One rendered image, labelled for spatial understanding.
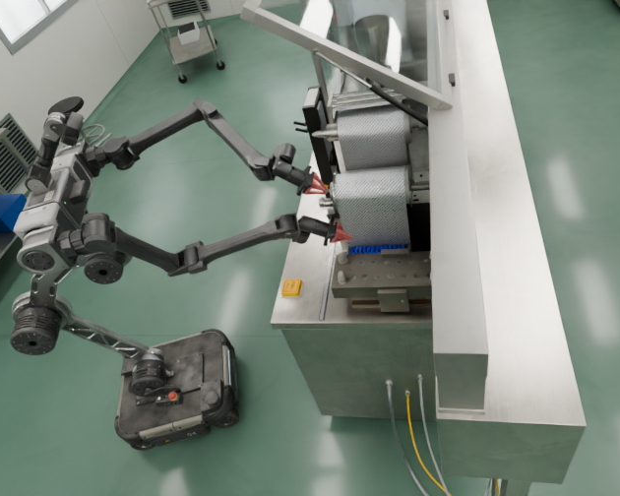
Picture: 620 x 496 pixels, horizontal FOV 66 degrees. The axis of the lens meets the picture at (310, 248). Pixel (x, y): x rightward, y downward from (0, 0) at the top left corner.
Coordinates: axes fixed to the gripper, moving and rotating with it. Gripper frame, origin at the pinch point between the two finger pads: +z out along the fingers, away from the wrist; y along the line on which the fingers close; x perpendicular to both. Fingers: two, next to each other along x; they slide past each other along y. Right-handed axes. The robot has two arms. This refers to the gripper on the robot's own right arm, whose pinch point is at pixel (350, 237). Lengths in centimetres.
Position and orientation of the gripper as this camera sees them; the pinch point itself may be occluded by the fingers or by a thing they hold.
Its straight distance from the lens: 179.0
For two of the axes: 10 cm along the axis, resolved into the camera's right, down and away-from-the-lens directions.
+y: -1.5, 7.4, -6.6
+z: 9.5, 2.9, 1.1
